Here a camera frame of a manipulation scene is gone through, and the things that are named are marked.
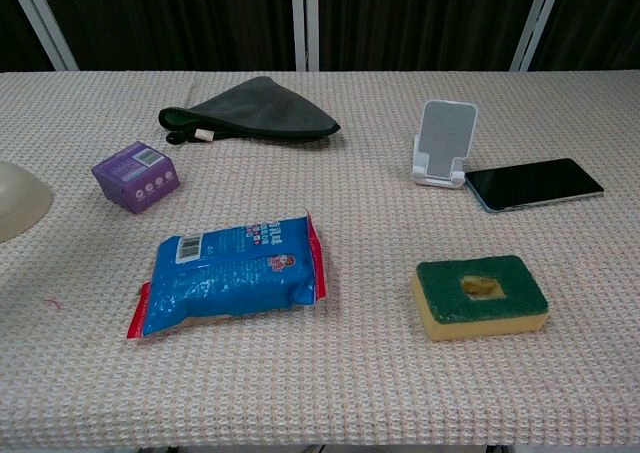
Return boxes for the black smartphone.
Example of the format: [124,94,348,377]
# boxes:
[464,157,606,215]

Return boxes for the white phone stand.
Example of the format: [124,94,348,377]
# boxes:
[411,99,479,189]

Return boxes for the blue snack bag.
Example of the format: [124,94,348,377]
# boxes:
[124,211,329,342]

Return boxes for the dark grey cloth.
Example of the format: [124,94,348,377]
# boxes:
[158,75,342,145]

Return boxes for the beige waffle tablecloth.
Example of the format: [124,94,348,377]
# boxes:
[0,69,640,447]

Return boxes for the green and yellow sponge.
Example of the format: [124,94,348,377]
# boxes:
[410,254,550,343]

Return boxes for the purple small box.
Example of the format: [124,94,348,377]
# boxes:
[90,140,182,215]

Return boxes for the cream plastic bowl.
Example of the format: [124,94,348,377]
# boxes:
[0,161,55,245]

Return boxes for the white frame post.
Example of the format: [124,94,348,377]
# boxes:
[291,0,321,72]
[3,0,80,72]
[510,0,568,72]

